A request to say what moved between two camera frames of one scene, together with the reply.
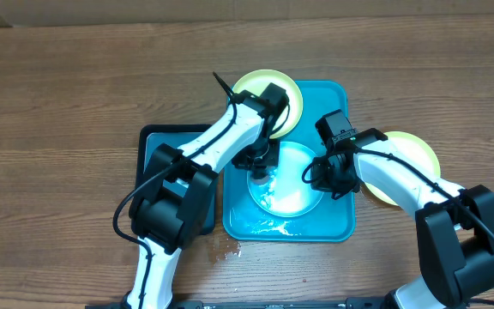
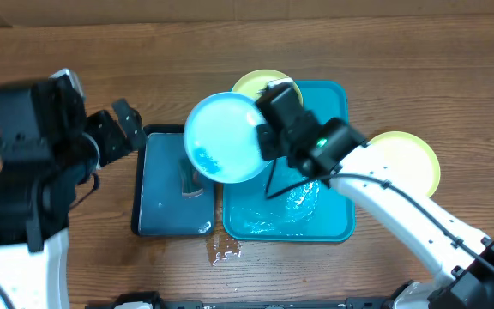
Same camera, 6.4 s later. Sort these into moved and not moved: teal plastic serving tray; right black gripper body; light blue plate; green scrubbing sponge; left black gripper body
Moved: left black gripper body; green scrubbing sponge; light blue plate; right black gripper body
Not moved: teal plastic serving tray
